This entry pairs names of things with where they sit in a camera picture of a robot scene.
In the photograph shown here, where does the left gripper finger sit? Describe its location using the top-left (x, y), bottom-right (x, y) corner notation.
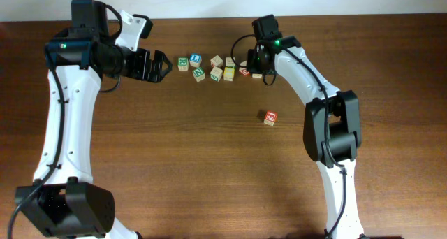
top-left (153, 50), bottom-right (173, 68)
top-left (149, 67), bottom-right (171, 83)

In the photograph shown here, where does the wooden block with 5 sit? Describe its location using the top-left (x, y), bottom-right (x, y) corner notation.
top-left (239, 61), bottom-right (250, 76)

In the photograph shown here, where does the green N block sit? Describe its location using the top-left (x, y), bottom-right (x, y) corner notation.
top-left (192, 67), bottom-right (206, 82)

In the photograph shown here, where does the red E block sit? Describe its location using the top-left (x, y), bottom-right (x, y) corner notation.
top-left (263, 110), bottom-right (278, 126)

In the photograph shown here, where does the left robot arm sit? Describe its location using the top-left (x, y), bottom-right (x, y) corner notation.
top-left (15, 28), bottom-right (173, 238)

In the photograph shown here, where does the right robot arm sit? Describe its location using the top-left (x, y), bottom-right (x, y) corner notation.
top-left (247, 36), bottom-right (365, 238)

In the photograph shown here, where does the green R block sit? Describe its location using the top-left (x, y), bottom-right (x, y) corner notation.
top-left (177, 57), bottom-right (189, 71)

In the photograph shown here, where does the yellow K block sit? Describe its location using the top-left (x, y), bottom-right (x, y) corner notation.
top-left (226, 57), bottom-right (236, 68)

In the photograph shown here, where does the yellow framed block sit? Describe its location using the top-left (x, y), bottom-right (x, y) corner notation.
top-left (223, 66), bottom-right (235, 81)

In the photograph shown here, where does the blue L block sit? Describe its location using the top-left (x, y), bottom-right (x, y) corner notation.
top-left (189, 53), bottom-right (202, 68)

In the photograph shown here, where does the wooden block with 2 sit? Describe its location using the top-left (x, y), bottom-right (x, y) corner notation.
top-left (210, 55), bottom-right (224, 68)

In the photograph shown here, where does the wooden block with 9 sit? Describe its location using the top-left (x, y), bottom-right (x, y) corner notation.
top-left (210, 66), bottom-right (224, 82)

